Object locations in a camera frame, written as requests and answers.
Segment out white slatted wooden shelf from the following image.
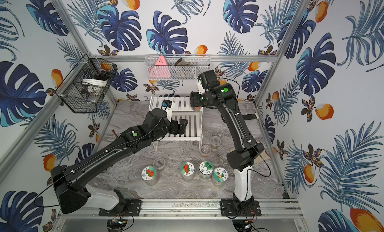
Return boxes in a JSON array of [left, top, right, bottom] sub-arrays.
[[149, 96, 203, 150]]

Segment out clear seed container front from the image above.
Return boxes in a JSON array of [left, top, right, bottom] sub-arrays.
[[200, 145, 212, 159]]

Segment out clear seed container dark seeds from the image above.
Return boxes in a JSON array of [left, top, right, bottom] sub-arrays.
[[210, 136, 222, 151]]

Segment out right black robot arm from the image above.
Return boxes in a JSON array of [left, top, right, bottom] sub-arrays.
[[190, 80, 264, 203]]

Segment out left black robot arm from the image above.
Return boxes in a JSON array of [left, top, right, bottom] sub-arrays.
[[51, 109, 189, 214]]

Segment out jar with strawberry lid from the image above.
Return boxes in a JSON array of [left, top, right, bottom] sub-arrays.
[[180, 162, 195, 182]]

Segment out jar with green tree lid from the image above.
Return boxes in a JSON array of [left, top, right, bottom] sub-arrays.
[[198, 161, 214, 180]]

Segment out jar with tomato lid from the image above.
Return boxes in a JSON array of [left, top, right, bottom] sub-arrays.
[[142, 166, 160, 186]]

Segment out pink triangular packet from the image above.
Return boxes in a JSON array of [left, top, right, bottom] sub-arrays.
[[149, 56, 171, 80]]

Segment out jar with pineapple lid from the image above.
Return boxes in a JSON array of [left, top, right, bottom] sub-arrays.
[[212, 167, 229, 188]]

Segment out white bowl in basket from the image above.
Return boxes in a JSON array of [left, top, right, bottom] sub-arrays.
[[82, 79, 107, 88]]

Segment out white mesh wall basket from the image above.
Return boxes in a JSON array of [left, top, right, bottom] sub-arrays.
[[145, 54, 212, 81]]

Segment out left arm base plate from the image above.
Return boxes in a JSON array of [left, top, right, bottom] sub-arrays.
[[99, 190, 143, 217]]

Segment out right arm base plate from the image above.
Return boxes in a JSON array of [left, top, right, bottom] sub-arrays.
[[220, 196, 262, 218]]

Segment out black wire basket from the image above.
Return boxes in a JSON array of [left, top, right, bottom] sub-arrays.
[[55, 54, 117, 114]]

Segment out aluminium mounting rail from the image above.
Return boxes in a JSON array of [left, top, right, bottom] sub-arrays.
[[58, 199, 304, 220]]

